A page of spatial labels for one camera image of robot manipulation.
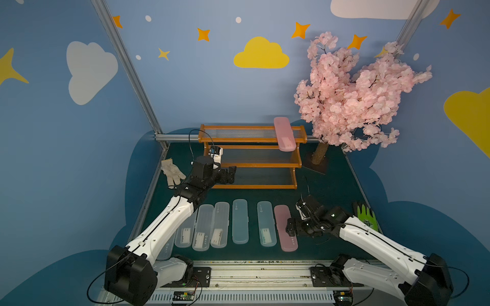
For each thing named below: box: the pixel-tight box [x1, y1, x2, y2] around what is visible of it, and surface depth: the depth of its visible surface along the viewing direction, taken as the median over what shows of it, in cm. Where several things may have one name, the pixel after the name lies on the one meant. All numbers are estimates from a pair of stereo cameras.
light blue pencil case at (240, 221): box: [232, 198, 250, 245], surface depth 90 cm
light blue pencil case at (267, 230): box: [256, 200, 277, 248], surface depth 90 cm
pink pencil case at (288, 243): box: [274, 204, 298, 253], surface depth 86 cm
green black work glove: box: [352, 201, 379, 231], surface depth 92 cm
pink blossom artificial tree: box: [294, 31, 433, 166], surface depth 71 cm
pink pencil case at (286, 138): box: [273, 116, 297, 152], surface depth 86 cm
